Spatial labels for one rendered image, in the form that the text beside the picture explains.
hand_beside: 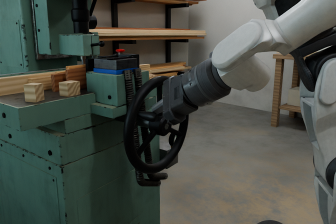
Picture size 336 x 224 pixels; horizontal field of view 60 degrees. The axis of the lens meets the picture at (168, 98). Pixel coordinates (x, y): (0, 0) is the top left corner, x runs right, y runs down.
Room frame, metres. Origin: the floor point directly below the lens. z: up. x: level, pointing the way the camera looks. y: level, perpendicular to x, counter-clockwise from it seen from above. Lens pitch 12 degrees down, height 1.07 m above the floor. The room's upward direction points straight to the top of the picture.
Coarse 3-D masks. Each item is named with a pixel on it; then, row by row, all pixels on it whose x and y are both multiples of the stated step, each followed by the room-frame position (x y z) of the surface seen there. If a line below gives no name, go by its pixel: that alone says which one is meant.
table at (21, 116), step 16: (0, 96) 0.79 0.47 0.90; (16, 96) 0.79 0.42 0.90; (48, 96) 0.79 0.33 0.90; (64, 96) 0.79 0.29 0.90; (80, 96) 0.81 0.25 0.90; (0, 112) 0.72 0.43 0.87; (16, 112) 0.67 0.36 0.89; (32, 112) 0.70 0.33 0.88; (48, 112) 0.73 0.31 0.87; (64, 112) 0.77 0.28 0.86; (80, 112) 0.81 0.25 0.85; (96, 112) 0.82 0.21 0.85; (112, 112) 0.78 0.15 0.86; (16, 128) 0.68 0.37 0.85
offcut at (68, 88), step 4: (68, 80) 0.84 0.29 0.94; (72, 80) 0.84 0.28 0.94; (60, 84) 0.80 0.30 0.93; (64, 84) 0.79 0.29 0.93; (68, 84) 0.79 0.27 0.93; (72, 84) 0.81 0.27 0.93; (76, 84) 0.82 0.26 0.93; (60, 88) 0.80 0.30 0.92; (64, 88) 0.80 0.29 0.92; (68, 88) 0.79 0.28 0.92; (72, 88) 0.81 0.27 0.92; (76, 88) 0.82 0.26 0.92; (60, 92) 0.80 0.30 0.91; (64, 92) 0.80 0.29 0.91; (68, 92) 0.79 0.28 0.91; (72, 92) 0.80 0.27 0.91; (76, 92) 0.82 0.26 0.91; (68, 96) 0.79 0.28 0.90
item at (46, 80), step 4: (140, 64) 1.27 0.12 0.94; (144, 64) 1.27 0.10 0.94; (148, 64) 1.29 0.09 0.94; (144, 68) 1.27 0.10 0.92; (148, 68) 1.29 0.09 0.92; (44, 76) 0.91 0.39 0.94; (48, 76) 0.91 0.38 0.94; (28, 80) 0.87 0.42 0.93; (32, 80) 0.86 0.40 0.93; (36, 80) 0.87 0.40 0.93; (40, 80) 0.88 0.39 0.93; (44, 80) 0.89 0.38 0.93; (48, 80) 0.90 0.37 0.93; (44, 84) 0.89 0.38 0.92; (48, 84) 0.90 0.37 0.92; (44, 88) 0.89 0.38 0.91; (48, 88) 0.90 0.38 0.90
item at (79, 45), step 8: (64, 40) 1.03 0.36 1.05; (72, 40) 1.00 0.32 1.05; (80, 40) 0.97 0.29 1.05; (88, 40) 0.98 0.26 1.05; (96, 40) 1.01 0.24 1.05; (64, 48) 1.03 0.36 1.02; (72, 48) 1.00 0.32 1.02; (80, 48) 0.97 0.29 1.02; (88, 48) 0.98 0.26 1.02; (96, 48) 1.01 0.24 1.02; (80, 56) 1.02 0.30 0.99
